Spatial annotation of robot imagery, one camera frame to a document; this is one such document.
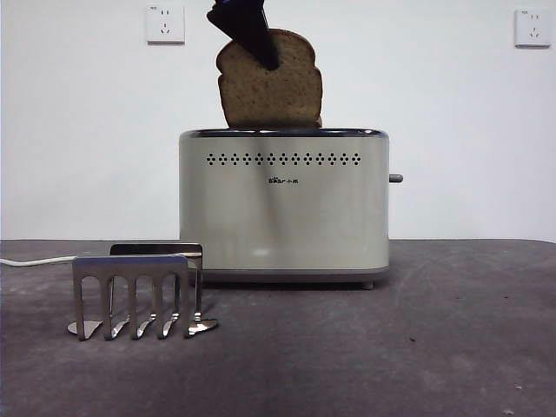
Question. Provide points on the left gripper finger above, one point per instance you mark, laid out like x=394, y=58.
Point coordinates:
x=247, y=26

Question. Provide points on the brown bread slice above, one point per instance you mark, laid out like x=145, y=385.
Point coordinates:
x=269, y=95

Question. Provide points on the grey toaster lever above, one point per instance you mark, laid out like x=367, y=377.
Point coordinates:
x=396, y=177

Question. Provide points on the beige stainless steel toaster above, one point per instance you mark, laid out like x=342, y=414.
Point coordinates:
x=282, y=217

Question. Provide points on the shiny metal toast rack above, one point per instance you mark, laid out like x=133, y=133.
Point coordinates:
x=130, y=265

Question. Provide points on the white wall power outlet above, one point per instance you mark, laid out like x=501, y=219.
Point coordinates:
x=532, y=28
x=165, y=24

